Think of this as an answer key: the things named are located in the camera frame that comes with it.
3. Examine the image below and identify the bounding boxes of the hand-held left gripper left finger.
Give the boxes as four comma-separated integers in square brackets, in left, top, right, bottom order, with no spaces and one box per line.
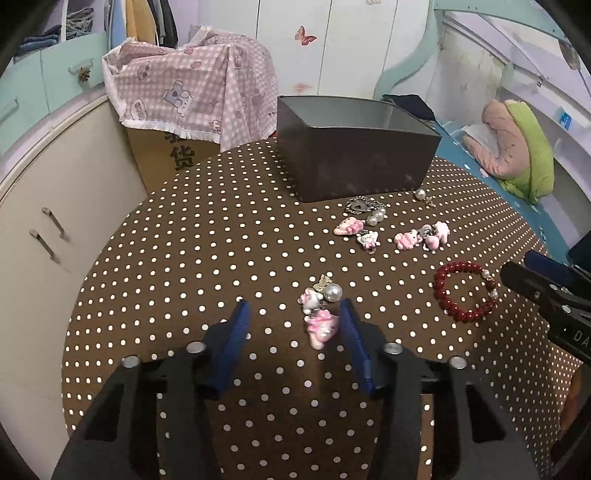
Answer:
[51,299,252,480]

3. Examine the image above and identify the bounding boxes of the metal cabinet handle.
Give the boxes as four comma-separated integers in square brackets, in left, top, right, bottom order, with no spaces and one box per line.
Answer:
[41,207,66,239]
[30,229,61,265]

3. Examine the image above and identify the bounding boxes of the white wardrobe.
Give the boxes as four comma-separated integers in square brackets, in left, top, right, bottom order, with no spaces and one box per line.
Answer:
[189,0,437,104]

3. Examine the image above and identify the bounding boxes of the person's right hand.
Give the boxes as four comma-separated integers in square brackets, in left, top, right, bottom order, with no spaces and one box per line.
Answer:
[561,369,591,444]

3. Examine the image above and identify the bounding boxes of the turquoise bunk bed frame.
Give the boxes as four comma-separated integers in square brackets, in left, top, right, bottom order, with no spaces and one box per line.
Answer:
[373,0,591,259]

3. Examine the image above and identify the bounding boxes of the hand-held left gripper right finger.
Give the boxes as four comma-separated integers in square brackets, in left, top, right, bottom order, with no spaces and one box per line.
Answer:
[339,299,541,480]

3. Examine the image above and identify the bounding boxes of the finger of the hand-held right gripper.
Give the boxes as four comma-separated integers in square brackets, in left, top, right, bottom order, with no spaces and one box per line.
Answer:
[501,262,591,319]
[524,231,591,296]

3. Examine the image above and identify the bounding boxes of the white pillow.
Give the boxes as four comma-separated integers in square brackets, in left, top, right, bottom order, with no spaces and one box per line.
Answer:
[462,124,500,154]

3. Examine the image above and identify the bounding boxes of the pink cat pearl keychain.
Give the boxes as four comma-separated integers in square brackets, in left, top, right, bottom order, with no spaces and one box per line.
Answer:
[299,274,345,352]

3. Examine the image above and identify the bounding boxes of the turquoise drawer unit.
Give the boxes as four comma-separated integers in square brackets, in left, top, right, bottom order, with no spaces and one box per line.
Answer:
[0,32,112,123]

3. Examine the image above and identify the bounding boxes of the red bead bracelet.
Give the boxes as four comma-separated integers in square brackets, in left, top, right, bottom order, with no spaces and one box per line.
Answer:
[433,261,500,324]

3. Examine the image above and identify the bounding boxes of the cardboard box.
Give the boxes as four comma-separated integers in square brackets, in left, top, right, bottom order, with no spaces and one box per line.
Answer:
[126,126,221,195]

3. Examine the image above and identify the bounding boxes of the pink pillow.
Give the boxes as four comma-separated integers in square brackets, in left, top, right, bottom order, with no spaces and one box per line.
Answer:
[463,99,533,181]

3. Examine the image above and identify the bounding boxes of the pink checked cloth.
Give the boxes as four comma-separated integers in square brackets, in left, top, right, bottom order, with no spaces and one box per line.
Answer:
[102,25,278,153]

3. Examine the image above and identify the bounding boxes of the brown polka dot tablecloth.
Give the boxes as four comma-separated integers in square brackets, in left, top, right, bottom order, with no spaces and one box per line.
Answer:
[60,138,583,480]

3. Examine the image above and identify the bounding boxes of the silver heart pearl chain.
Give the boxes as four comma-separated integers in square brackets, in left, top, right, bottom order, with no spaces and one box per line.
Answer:
[344,196,387,227]

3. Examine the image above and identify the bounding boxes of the white cabinet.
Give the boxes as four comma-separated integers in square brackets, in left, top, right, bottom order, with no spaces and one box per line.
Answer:
[0,95,149,437]

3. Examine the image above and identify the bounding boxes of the pink rabbit charm cluster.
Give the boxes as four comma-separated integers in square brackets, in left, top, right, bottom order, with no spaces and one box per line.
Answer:
[418,222,451,253]

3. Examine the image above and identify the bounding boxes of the hanging clothes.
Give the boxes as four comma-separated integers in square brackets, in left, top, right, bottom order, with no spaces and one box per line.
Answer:
[110,0,179,49]

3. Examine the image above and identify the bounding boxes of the dark folded clothes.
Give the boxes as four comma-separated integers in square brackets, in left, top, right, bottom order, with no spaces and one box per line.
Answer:
[381,94,435,123]

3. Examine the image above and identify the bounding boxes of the green blanket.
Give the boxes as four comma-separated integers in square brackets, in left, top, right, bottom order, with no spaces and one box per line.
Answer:
[498,99,556,205]

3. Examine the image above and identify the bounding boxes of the folded jeans stack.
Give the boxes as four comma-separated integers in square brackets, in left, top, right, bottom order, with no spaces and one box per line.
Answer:
[13,0,108,58]

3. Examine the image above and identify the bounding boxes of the dark grey rectangular box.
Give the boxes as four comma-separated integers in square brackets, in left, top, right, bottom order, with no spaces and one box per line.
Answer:
[276,95,443,203]

